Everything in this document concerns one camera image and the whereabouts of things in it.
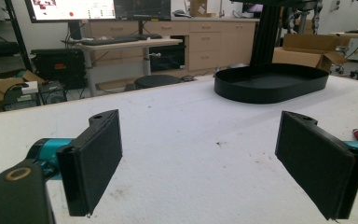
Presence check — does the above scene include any open cardboard box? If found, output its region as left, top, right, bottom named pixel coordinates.
left=272, top=33, right=349, bottom=73

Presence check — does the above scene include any black metal stand column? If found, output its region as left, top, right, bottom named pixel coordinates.
left=249, top=0, right=320, bottom=67

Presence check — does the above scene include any black equipment case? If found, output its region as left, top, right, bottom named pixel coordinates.
left=31, top=48, right=88, bottom=90

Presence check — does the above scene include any black keyboard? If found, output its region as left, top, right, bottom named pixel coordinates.
left=81, top=36, right=140, bottom=47

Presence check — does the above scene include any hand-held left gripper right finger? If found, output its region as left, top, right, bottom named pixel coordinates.
left=274, top=110, right=358, bottom=220

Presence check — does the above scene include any black metal shelf rack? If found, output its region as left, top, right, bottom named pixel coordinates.
left=0, top=0, right=34, bottom=73

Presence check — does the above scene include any computer monitor with dark screen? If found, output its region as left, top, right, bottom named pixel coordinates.
left=114, top=0, right=172, bottom=22

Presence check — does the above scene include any light wooden standing desk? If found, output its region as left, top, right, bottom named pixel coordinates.
left=62, top=37, right=184, bottom=98

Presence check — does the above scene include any flattened cardboard box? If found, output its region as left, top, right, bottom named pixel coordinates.
left=0, top=70, right=46, bottom=105

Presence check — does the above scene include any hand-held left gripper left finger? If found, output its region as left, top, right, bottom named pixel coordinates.
left=27, top=108, right=123, bottom=217

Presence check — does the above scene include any computer monitor with white screen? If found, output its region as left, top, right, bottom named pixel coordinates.
left=24, top=0, right=117, bottom=24

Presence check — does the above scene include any black oval tray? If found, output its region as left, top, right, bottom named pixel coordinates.
left=213, top=63, right=330, bottom=105

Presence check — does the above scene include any grey electronic device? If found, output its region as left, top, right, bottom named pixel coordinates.
left=3, top=81, right=41, bottom=112

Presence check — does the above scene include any beige wooden cabinet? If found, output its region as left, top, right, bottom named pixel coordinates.
left=83, top=17, right=261, bottom=82

